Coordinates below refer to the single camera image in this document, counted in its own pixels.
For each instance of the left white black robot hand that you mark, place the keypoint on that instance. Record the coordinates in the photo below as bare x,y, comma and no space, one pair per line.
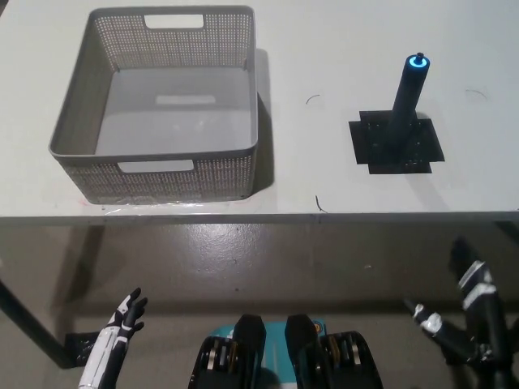
105,352

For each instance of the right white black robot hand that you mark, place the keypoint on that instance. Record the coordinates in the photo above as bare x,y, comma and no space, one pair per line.
486,324

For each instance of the dark blue electric screwdriver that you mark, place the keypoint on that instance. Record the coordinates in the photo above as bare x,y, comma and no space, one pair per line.
405,101

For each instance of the black floor tape marker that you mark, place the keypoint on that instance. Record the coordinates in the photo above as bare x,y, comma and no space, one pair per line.
79,344

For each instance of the black table leg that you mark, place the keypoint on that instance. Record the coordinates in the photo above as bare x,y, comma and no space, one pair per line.
28,320

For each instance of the black robot body block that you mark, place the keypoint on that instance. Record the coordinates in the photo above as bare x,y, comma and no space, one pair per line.
247,336
304,336

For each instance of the clear adhesive tape strip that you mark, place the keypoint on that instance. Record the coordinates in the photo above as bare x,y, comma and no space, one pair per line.
162,206

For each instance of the black square mat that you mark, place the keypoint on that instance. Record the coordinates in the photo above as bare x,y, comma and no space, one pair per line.
365,142

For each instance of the grey perforated plastic basket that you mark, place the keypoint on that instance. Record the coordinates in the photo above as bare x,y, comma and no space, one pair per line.
162,48

